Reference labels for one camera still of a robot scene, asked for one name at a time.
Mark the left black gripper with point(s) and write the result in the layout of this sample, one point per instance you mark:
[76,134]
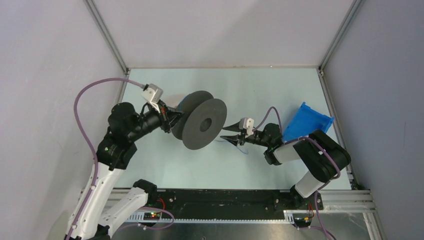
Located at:
[168,116]

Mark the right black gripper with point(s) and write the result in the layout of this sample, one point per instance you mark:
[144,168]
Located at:
[235,138]

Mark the black cable spool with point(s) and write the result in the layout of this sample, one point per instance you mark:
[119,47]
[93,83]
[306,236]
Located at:
[203,117]

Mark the blue plastic bin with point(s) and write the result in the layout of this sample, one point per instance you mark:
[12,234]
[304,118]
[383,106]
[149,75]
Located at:
[305,121]

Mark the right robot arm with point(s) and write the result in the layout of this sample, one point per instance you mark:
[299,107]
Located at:
[322,156]

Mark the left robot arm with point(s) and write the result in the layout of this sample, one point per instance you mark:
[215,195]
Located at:
[89,221]

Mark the left controller board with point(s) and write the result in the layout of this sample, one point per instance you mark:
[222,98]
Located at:
[152,216]

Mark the controller board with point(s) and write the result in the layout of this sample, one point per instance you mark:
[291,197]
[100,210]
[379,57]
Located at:
[152,216]
[302,222]

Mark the right controller board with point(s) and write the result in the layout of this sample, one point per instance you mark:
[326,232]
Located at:
[302,222]

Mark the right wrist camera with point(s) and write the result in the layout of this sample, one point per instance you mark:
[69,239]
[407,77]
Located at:
[246,126]

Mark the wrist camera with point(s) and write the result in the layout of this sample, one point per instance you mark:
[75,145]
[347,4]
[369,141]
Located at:
[152,94]
[246,126]

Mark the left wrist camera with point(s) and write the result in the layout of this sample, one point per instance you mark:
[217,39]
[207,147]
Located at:
[152,94]

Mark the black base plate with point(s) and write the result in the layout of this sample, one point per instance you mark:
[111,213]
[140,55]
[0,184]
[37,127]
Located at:
[231,205]

